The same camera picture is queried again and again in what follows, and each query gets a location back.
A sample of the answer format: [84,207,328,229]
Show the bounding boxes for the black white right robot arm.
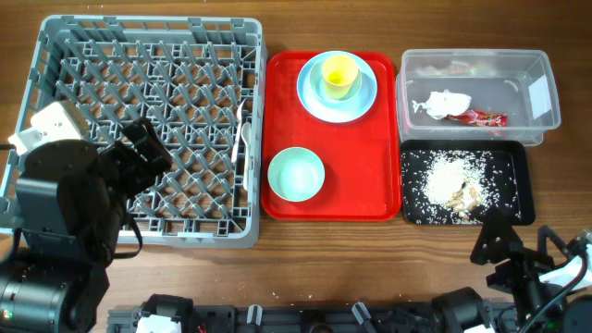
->
[429,210,591,332]

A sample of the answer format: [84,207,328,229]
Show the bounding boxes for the red snack wrapper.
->
[446,109,508,127]

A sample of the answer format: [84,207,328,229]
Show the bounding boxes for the clear plastic bin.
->
[396,49,561,146]

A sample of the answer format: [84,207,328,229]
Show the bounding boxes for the yellow plastic cup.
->
[321,54,359,99]

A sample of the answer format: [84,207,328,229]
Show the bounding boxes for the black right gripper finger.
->
[536,225,575,268]
[470,210,524,265]

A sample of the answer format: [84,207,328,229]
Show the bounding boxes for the rice and food scraps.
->
[401,150,522,225]

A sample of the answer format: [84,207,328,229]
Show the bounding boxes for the metal fork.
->
[230,99,246,165]

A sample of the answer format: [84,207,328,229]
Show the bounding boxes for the white plastic spoon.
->
[240,122,252,191]

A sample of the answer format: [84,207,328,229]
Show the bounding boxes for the light blue plate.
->
[297,51,377,123]

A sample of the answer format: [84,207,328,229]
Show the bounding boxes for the white napkin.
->
[412,90,472,120]

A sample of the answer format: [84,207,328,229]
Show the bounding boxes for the red plastic tray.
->
[260,51,401,221]

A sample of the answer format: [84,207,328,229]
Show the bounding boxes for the grey dishwasher rack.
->
[16,15,267,248]

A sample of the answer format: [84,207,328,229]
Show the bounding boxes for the mint green bowl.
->
[267,146,326,203]

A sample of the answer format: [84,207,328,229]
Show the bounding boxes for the black waste tray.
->
[401,140,536,226]

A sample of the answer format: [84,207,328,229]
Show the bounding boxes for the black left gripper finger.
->
[122,117,172,175]
[99,142,148,185]

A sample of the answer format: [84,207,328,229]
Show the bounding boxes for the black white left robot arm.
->
[1,117,172,332]

